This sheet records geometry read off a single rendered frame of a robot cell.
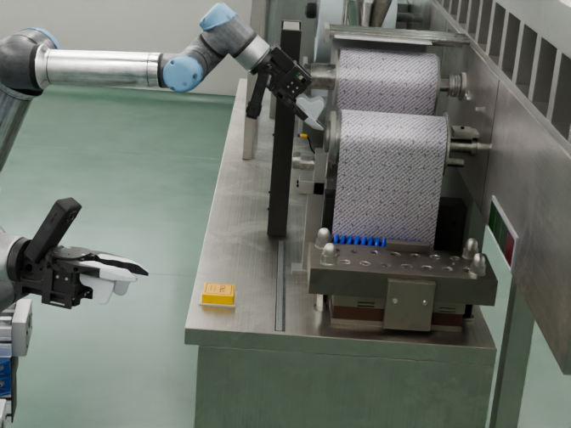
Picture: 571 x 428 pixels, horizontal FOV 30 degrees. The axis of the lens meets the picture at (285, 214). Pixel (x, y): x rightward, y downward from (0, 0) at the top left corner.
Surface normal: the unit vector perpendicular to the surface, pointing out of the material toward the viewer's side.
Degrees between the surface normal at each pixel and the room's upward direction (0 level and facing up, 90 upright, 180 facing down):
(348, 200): 90
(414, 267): 0
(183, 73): 90
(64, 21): 90
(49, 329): 0
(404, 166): 90
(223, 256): 0
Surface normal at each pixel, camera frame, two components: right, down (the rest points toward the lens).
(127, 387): 0.07, -0.94
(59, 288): -0.31, 0.16
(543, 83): 0.00, 0.33
